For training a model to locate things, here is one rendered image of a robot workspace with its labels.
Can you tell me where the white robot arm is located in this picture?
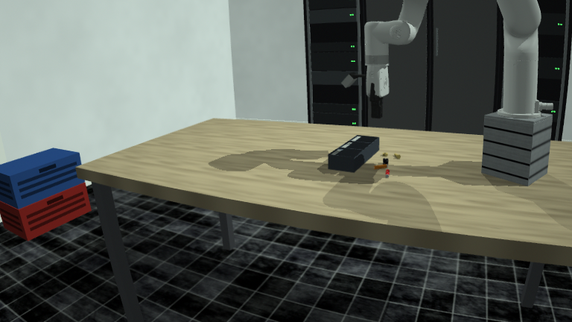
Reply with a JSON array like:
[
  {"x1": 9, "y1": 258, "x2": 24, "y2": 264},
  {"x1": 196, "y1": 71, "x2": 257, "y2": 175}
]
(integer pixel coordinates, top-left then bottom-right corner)
[{"x1": 364, "y1": 0, "x2": 553, "y2": 119}]

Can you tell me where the dark grey bin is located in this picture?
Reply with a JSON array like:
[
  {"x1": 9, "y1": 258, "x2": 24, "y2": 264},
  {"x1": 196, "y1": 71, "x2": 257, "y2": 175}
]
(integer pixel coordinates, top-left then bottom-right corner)
[{"x1": 328, "y1": 135, "x2": 380, "y2": 173}]

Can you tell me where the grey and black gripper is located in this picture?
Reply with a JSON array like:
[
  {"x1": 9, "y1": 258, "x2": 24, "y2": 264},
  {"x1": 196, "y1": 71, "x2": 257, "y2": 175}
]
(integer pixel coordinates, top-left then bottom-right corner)
[{"x1": 365, "y1": 64, "x2": 389, "y2": 119}]

